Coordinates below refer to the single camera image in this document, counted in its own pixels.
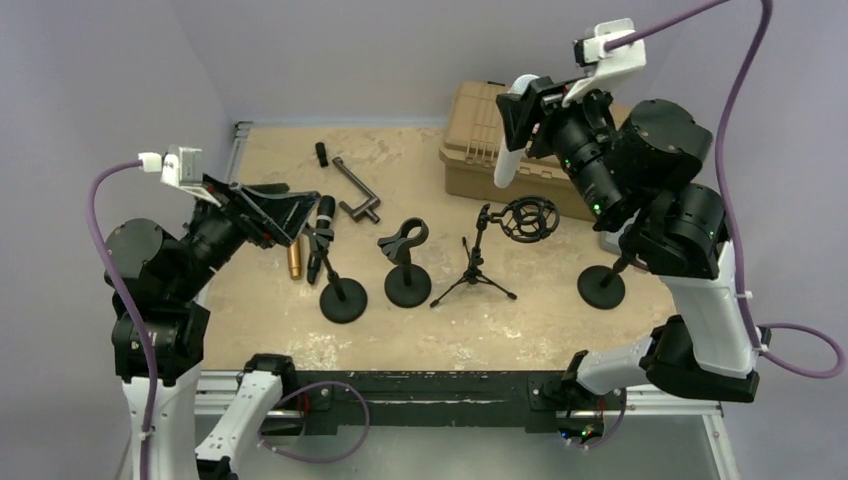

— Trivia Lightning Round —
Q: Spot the grey pad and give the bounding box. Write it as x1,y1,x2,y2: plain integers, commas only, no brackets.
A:
599,224,630,255

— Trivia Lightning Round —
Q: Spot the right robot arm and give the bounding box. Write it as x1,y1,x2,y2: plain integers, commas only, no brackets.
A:
495,77,761,407

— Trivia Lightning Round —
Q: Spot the dark metal L bracket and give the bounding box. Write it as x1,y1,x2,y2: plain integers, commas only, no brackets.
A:
331,156,381,224

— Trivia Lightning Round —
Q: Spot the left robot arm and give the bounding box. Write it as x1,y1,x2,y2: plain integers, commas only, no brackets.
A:
96,175,320,479

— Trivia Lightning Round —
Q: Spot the black round-base mic stand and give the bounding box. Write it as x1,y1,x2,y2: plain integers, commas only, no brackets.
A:
377,217,432,308

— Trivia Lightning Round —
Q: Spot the tan plastic case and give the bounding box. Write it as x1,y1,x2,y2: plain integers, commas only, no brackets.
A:
439,81,593,221

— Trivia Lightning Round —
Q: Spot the black clip mic stand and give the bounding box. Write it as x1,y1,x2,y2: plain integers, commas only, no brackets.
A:
303,223,368,324

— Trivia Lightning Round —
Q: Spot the black tripod shock-mount stand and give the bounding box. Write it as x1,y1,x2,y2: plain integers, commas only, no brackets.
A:
429,195,560,309

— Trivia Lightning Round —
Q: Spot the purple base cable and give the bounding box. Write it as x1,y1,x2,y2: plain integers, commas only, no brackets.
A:
255,379,371,464

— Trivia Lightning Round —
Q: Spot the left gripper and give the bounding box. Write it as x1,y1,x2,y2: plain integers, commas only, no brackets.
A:
169,171,318,299

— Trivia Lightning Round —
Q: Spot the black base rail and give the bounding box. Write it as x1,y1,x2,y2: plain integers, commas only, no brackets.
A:
261,370,623,436

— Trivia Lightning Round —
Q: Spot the gold microphone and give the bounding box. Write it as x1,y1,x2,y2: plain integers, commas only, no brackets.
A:
287,238,303,280

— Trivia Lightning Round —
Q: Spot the small black cylinder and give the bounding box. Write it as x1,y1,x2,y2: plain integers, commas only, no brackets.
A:
315,142,329,168

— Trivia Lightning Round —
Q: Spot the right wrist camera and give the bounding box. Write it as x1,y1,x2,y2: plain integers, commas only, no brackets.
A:
562,18,647,107

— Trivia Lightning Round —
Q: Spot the black microphone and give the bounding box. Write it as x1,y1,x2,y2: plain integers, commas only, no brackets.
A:
306,195,336,285

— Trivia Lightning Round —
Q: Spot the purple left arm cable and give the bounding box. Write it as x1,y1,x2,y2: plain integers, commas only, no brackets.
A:
86,158,160,480

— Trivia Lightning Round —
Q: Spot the white microphone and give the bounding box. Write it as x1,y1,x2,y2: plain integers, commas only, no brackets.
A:
493,74,538,189

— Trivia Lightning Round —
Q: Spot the black shock-mount round stand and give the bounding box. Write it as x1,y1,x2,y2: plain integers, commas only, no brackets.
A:
577,256,628,310

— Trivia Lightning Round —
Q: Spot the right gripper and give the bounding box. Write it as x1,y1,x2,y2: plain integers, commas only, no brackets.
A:
503,70,629,226

